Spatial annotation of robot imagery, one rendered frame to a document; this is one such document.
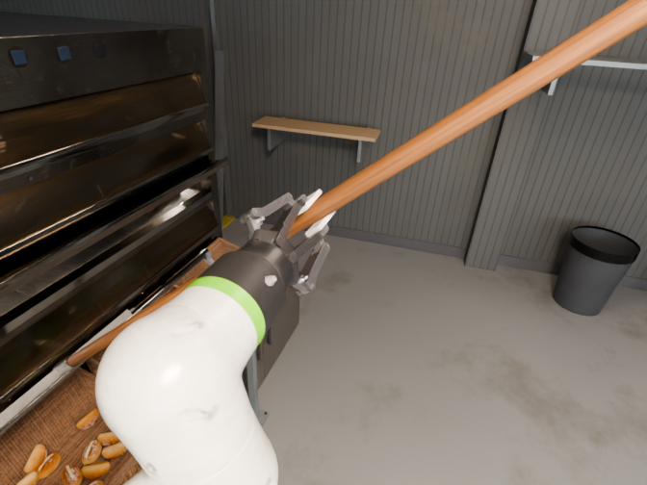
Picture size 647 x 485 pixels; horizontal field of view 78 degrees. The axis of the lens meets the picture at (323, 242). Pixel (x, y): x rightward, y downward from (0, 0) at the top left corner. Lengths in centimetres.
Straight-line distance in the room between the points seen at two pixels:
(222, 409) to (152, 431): 5
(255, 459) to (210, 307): 14
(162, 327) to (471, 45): 370
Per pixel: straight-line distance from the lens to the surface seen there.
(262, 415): 277
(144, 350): 33
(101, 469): 199
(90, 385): 214
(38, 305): 194
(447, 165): 408
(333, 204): 59
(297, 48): 410
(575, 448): 313
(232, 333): 36
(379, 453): 267
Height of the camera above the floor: 224
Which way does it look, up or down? 31 degrees down
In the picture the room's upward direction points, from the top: 3 degrees clockwise
